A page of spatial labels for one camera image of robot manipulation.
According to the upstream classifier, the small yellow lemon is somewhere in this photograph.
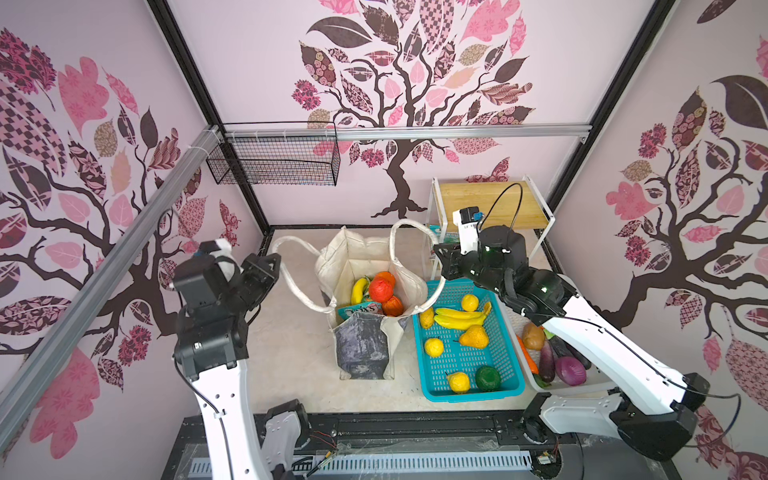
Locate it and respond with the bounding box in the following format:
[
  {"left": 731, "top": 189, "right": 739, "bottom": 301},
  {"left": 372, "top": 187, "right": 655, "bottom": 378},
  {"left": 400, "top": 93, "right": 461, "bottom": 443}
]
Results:
[{"left": 424, "top": 338, "right": 444, "bottom": 358}]

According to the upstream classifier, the wrinkled yellow mango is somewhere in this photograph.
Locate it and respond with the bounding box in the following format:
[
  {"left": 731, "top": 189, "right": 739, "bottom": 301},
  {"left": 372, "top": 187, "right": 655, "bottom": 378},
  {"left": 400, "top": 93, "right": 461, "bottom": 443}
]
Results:
[{"left": 419, "top": 308, "right": 435, "bottom": 330}]

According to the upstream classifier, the black front rail base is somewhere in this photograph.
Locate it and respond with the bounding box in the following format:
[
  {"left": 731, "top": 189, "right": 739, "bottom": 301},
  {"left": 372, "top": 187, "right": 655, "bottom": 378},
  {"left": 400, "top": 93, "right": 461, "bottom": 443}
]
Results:
[{"left": 158, "top": 407, "right": 679, "bottom": 480}]

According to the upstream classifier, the yellow pear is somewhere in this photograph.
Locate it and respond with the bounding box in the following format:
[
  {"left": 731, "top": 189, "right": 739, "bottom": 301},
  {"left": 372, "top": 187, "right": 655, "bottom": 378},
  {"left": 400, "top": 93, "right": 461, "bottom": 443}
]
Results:
[{"left": 458, "top": 325, "right": 490, "bottom": 350}]

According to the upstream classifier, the orange tangerine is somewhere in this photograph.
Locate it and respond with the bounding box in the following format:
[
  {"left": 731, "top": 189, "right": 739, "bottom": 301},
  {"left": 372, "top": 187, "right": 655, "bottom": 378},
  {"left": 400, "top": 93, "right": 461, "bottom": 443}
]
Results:
[
  {"left": 382, "top": 295, "right": 405, "bottom": 317},
  {"left": 374, "top": 271, "right": 396, "bottom": 287}
]

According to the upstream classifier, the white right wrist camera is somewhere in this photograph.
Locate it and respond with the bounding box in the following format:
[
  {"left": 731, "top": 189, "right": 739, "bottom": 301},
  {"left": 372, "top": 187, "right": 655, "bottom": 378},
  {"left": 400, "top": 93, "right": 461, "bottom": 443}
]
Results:
[{"left": 453, "top": 206, "right": 483, "bottom": 255}]

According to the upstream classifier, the teal striped candy bag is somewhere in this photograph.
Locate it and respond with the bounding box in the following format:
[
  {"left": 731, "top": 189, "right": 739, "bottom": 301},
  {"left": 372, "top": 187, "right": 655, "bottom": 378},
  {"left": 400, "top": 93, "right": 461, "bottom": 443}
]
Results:
[{"left": 337, "top": 301, "right": 383, "bottom": 321}]

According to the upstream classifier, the brown potato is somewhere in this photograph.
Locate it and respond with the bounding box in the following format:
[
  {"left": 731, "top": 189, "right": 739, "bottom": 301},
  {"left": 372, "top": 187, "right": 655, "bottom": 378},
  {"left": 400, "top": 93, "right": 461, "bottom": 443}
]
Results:
[{"left": 521, "top": 323, "right": 547, "bottom": 351}]

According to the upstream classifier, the dark purple eggplant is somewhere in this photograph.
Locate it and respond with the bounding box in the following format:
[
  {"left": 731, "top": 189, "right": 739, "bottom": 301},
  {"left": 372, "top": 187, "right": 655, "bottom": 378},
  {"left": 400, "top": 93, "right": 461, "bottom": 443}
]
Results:
[{"left": 549, "top": 336, "right": 592, "bottom": 370}]

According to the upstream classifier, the yellow banana pair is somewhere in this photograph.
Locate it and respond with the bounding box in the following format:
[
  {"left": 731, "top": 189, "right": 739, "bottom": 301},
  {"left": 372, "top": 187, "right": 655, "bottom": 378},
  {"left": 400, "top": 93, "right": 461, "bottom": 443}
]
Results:
[{"left": 434, "top": 303, "right": 492, "bottom": 331}]

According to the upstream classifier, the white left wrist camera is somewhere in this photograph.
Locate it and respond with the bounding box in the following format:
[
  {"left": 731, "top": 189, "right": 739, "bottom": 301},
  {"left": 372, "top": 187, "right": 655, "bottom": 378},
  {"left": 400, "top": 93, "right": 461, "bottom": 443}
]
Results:
[{"left": 195, "top": 238, "right": 240, "bottom": 281}]

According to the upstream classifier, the teal plastic basket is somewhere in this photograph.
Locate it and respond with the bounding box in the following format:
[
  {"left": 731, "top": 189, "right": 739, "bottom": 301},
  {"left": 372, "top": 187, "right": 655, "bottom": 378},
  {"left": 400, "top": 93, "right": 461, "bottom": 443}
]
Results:
[{"left": 412, "top": 279, "right": 525, "bottom": 403}]

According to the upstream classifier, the silver aluminium rail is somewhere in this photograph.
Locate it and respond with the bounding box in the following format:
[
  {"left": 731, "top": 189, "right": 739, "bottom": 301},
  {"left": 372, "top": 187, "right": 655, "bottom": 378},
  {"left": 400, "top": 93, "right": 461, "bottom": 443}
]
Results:
[{"left": 0, "top": 122, "right": 592, "bottom": 448}]

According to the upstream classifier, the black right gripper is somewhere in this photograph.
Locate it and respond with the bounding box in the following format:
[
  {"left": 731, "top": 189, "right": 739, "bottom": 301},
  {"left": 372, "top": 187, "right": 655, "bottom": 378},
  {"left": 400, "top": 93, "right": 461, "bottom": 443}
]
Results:
[{"left": 431, "top": 241, "right": 507, "bottom": 301}]

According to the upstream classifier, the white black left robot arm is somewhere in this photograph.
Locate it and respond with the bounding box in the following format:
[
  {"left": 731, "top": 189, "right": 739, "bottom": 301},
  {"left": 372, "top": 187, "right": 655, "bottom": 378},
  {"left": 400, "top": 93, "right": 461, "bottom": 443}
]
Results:
[{"left": 171, "top": 239, "right": 310, "bottom": 479}]

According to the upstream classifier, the white wood two-tier shelf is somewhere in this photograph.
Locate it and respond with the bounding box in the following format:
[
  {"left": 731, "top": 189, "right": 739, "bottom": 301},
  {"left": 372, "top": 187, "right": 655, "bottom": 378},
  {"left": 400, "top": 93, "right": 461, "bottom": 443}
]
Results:
[{"left": 425, "top": 176, "right": 559, "bottom": 271}]

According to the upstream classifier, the yellow lemon top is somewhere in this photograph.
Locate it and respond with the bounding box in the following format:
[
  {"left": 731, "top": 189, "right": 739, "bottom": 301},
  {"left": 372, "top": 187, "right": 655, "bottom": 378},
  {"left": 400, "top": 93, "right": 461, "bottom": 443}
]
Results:
[{"left": 461, "top": 294, "right": 479, "bottom": 313}]

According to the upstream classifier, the black wire wall basket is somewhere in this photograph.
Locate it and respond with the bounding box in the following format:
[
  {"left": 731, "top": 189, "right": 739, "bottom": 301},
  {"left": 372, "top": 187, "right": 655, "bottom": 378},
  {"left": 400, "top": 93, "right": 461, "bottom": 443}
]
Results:
[{"left": 207, "top": 120, "right": 341, "bottom": 186}]

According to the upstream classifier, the yellow lemon bottom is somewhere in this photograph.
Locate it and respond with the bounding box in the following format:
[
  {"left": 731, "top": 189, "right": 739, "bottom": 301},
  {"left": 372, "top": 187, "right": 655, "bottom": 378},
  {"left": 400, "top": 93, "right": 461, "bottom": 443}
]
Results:
[{"left": 447, "top": 372, "right": 471, "bottom": 394}]

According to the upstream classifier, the green avocado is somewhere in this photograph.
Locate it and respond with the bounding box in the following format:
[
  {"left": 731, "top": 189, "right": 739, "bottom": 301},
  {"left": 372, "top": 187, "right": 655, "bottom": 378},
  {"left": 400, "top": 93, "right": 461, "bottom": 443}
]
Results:
[{"left": 475, "top": 365, "right": 502, "bottom": 392}]

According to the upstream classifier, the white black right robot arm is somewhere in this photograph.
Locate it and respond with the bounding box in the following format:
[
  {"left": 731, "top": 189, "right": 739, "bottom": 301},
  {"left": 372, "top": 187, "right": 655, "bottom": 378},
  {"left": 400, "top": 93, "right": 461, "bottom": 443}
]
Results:
[{"left": 433, "top": 226, "right": 709, "bottom": 461}]

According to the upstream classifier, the lower orange carrot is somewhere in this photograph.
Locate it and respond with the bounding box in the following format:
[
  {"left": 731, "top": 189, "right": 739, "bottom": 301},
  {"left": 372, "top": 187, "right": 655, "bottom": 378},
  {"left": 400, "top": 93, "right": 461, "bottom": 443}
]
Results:
[{"left": 517, "top": 335, "right": 539, "bottom": 375}]

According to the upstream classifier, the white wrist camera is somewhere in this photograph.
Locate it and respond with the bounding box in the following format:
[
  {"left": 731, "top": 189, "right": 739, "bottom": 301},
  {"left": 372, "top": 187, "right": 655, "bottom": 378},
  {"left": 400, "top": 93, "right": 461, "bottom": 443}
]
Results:
[
  {"left": 195, "top": 238, "right": 240, "bottom": 281},
  {"left": 453, "top": 206, "right": 483, "bottom": 255}
]

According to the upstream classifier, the white plastic basket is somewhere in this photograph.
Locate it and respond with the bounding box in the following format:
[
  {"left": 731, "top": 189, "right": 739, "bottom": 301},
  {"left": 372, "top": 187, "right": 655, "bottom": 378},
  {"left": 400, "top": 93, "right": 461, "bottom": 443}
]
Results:
[{"left": 499, "top": 300, "right": 616, "bottom": 397}]

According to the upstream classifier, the green cucumber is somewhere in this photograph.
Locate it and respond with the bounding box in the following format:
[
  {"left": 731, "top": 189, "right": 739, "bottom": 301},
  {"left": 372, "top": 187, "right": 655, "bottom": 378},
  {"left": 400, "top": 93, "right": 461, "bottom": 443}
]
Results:
[{"left": 533, "top": 374, "right": 551, "bottom": 389}]

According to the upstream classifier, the purple red onion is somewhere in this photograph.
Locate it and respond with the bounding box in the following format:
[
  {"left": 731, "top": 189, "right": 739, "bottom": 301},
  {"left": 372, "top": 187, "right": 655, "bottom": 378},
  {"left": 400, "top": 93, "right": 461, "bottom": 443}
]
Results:
[{"left": 555, "top": 357, "right": 587, "bottom": 386}]

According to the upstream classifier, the cream canvas grocery bag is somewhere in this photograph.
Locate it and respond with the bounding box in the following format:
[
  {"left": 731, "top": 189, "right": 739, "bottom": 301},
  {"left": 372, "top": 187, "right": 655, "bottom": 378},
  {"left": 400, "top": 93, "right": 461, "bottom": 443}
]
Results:
[{"left": 270, "top": 219, "right": 445, "bottom": 380}]

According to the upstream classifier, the red tomato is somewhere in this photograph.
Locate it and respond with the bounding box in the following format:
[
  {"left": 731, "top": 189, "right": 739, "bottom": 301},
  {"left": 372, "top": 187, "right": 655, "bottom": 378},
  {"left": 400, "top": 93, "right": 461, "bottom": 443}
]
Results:
[{"left": 368, "top": 278, "right": 394, "bottom": 304}]

